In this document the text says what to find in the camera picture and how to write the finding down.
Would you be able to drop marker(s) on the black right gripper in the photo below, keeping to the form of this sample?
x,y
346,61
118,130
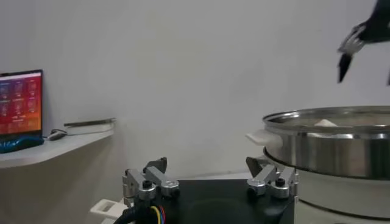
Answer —
x,y
379,21

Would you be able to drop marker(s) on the laptop screen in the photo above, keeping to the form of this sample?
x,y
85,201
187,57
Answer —
x,y
21,103

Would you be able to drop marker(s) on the perforated steel steamer basket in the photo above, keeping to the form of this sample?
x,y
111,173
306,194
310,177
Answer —
x,y
320,158

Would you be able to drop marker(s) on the computer mouse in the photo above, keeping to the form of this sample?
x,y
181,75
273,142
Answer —
x,y
58,135

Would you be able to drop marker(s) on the white side desk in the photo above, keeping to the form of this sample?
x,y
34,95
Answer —
x,y
61,146

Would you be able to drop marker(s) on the steel steamer pot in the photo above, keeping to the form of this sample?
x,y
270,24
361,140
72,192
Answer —
x,y
335,201

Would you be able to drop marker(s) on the flat black box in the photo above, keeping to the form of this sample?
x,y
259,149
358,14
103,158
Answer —
x,y
91,122

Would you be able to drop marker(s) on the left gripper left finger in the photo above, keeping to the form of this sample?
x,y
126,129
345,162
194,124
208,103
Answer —
x,y
152,182

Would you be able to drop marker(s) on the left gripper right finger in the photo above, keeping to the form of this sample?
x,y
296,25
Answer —
x,y
268,179

